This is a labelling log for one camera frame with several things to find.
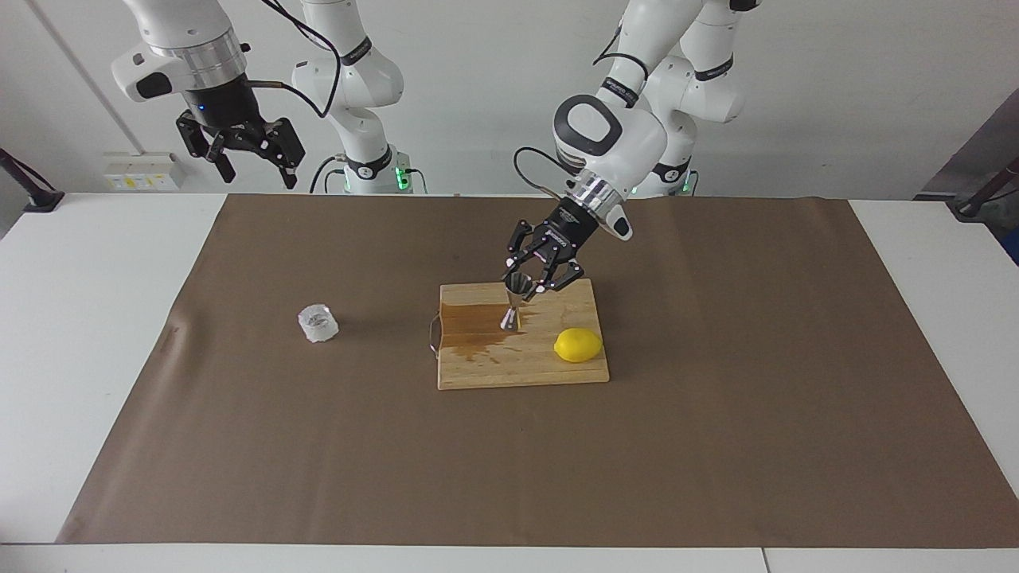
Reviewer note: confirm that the steel cocktail jigger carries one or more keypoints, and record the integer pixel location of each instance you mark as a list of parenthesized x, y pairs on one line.
[(516, 296)]

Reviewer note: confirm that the brown paper table mat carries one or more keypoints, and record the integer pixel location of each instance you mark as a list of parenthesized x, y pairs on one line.
[(318, 446)]

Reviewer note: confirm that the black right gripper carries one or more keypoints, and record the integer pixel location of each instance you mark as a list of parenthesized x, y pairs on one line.
[(227, 107)]

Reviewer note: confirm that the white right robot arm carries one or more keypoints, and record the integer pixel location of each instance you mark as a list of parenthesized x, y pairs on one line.
[(350, 79)]

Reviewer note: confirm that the white wall socket box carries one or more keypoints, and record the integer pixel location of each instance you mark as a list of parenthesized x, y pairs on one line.
[(143, 172)]

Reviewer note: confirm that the yellow lemon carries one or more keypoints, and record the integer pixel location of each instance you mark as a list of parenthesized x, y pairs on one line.
[(578, 345)]

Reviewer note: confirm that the wooden cutting board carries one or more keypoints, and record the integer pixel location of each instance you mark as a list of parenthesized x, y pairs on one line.
[(509, 370)]

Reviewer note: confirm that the blue box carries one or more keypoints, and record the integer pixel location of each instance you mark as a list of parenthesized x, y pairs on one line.
[(1013, 248)]

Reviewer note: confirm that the black table clamp stand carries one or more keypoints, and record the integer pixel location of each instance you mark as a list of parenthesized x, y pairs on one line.
[(36, 197), (975, 207)]

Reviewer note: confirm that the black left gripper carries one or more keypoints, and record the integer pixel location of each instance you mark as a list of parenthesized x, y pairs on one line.
[(565, 231)]

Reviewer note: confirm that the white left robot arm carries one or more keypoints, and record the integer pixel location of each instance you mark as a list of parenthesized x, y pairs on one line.
[(629, 135)]

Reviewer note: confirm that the clear textured glass cup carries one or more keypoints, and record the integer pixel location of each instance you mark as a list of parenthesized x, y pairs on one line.
[(318, 324)]

